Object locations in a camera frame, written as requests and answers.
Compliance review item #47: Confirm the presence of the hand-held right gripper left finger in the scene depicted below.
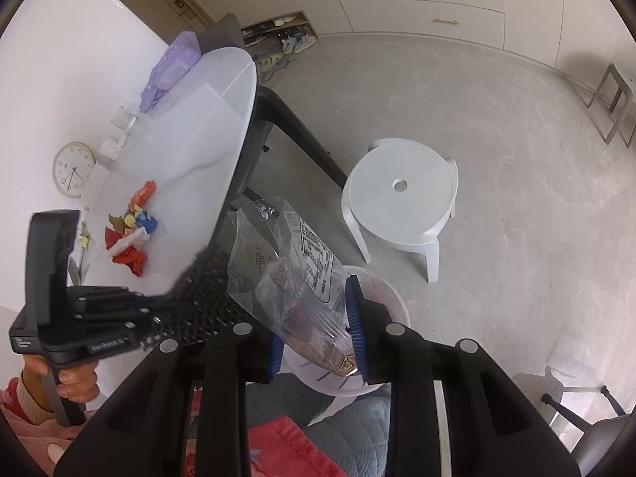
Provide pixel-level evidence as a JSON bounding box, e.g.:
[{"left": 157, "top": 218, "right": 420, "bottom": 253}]
[{"left": 54, "top": 320, "right": 286, "bottom": 477}]

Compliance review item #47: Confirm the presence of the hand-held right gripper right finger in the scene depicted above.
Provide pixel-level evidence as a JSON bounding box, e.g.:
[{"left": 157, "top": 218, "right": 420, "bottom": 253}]
[{"left": 344, "top": 274, "right": 582, "bottom": 477}]

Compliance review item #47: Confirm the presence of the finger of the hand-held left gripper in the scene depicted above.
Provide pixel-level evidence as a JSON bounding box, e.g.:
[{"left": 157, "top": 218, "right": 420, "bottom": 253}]
[{"left": 144, "top": 248, "right": 252, "bottom": 351}]

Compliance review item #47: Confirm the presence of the white plastic bin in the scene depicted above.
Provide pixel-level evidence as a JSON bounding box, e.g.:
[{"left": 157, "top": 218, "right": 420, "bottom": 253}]
[{"left": 283, "top": 264, "right": 411, "bottom": 398}]

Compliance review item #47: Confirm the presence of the clear plastic bag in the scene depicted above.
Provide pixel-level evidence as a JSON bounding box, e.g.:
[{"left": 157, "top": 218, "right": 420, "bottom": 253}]
[{"left": 226, "top": 196, "right": 361, "bottom": 378}]

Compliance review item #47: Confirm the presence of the person's left forearm pink sleeve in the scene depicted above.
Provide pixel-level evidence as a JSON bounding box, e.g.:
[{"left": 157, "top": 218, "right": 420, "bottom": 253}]
[{"left": 0, "top": 376, "right": 100, "bottom": 477}]

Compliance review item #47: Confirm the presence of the person's left hand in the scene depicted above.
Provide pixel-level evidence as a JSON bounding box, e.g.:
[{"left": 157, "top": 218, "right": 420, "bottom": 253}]
[{"left": 20, "top": 358, "right": 100, "bottom": 405}]

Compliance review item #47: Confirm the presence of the red cushion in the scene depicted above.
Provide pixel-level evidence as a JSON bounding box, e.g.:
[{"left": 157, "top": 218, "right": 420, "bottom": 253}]
[{"left": 184, "top": 388, "right": 349, "bottom": 477}]

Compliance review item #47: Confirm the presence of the pile of coloured paper scraps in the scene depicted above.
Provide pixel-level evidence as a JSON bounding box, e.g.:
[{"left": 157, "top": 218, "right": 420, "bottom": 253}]
[{"left": 103, "top": 180, "right": 162, "bottom": 277}]

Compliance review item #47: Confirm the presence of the grey quilted cushion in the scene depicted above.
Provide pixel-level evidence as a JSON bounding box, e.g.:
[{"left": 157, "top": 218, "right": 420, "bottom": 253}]
[{"left": 248, "top": 372, "right": 393, "bottom": 477}]

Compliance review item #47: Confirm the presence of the white plastic stool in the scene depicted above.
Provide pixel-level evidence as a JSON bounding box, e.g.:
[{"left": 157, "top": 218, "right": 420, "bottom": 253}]
[{"left": 340, "top": 138, "right": 459, "bottom": 284}]

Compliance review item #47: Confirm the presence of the round white clock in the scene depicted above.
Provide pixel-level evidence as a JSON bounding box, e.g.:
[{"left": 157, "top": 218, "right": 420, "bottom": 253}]
[{"left": 52, "top": 142, "right": 97, "bottom": 198}]

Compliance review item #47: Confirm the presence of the small clear container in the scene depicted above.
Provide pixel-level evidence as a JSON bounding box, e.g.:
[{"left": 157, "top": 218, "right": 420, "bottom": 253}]
[{"left": 112, "top": 102, "right": 140, "bottom": 132}]

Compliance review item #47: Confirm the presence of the pale slipper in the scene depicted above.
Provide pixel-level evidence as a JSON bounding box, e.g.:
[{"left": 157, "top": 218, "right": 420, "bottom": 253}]
[{"left": 256, "top": 54, "right": 291, "bottom": 73}]

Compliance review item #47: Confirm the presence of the grey chair with black legs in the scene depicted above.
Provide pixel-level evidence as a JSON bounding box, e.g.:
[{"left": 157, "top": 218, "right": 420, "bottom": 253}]
[{"left": 541, "top": 385, "right": 632, "bottom": 473}]

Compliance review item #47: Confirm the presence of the dark chair back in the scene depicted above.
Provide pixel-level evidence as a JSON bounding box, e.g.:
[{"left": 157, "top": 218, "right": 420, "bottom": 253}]
[{"left": 199, "top": 12, "right": 246, "bottom": 55}]

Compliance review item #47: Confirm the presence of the beige wooden stool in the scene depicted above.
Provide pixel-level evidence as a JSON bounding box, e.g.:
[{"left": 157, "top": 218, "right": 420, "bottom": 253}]
[{"left": 586, "top": 61, "right": 636, "bottom": 147}]

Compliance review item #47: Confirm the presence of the cream wall cabinet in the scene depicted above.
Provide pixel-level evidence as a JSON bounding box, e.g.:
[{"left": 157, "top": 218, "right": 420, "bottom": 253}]
[{"left": 318, "top": 0, "right": 636, "bottom": 85}]

